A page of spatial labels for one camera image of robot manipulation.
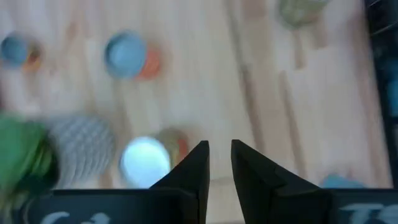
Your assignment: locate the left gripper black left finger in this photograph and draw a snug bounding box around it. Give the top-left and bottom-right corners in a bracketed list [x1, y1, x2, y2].
[21, 139, 211, 224]

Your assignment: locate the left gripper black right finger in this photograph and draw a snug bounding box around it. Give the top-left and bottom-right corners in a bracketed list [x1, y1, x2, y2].
[231, 139, 398, 224]

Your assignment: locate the orange green beans can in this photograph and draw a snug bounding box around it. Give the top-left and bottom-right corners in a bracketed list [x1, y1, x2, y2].
[119, 129, 190, 190]

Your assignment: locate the short red can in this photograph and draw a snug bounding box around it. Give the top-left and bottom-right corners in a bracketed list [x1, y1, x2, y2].
[104, 30, 162, 81]

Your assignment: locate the short green leaf-print can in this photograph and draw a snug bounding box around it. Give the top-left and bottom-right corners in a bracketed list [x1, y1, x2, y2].
[0, 30, 43, 72]

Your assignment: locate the white triangle-patterned plant pot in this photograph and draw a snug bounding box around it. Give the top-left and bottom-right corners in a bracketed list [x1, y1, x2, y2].
[46, 115, 116, 189]

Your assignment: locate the green succulent plant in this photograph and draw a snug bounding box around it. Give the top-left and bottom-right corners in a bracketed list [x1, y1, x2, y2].
[0, 114, 60, 212]

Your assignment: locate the black metal table frame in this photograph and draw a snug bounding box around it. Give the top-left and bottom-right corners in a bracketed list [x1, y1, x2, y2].
[365, 0, 398, 187]

